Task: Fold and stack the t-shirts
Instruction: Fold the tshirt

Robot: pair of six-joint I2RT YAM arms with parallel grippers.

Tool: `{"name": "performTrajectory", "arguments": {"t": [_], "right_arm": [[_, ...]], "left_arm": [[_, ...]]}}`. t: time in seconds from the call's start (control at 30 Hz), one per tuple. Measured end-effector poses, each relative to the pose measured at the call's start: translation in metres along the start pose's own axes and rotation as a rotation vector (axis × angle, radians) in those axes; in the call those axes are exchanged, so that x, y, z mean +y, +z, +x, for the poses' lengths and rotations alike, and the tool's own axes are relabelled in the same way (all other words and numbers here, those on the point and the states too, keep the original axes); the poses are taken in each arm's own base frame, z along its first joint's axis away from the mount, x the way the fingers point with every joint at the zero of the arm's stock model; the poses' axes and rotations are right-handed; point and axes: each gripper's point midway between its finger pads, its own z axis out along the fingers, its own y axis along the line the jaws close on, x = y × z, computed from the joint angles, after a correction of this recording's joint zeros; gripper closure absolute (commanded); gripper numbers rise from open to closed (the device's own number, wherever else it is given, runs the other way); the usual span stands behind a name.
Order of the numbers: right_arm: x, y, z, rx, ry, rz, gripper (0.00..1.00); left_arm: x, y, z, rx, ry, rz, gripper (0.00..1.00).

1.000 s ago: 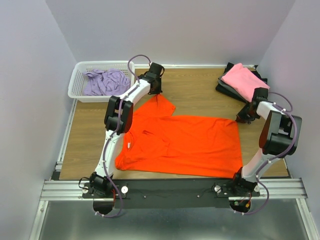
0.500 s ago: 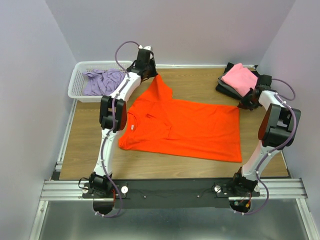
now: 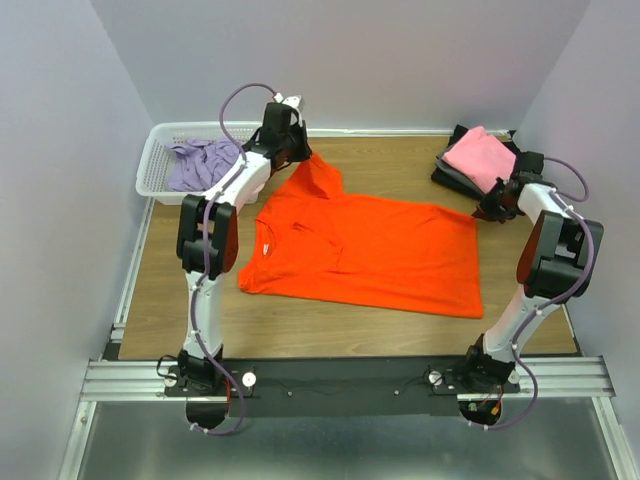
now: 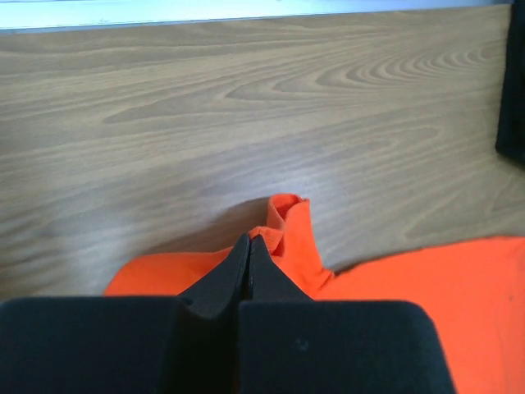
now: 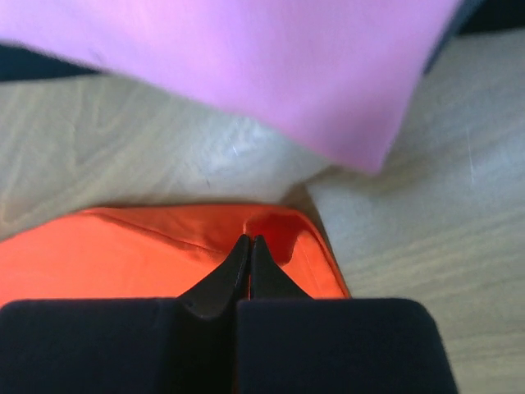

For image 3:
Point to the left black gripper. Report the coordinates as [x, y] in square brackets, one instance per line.
[304, 151]

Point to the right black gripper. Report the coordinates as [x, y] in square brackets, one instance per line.
[486, 211]

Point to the orange t-shirt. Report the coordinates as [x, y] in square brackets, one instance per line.
[315, 241]

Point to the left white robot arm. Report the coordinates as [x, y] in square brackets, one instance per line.
[207, 239]

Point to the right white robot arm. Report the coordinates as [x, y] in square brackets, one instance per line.
[555, 265]

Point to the pink folded t-shirt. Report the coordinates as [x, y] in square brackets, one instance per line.
[481, 157]

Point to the grey folded t-shirt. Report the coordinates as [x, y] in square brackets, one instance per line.
[451, 178]

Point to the black folded t-shirt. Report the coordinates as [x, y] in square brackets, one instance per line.
[473, 160]

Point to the purple t-shirt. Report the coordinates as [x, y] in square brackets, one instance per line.
[200, 164]

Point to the white plastic basket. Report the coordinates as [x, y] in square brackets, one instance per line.
[150, 170]

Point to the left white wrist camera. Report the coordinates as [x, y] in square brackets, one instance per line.
[295, 102]

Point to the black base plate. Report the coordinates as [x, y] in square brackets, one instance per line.
[339, 387]

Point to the aluminium frame rail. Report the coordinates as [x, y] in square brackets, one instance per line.
[560, 425]

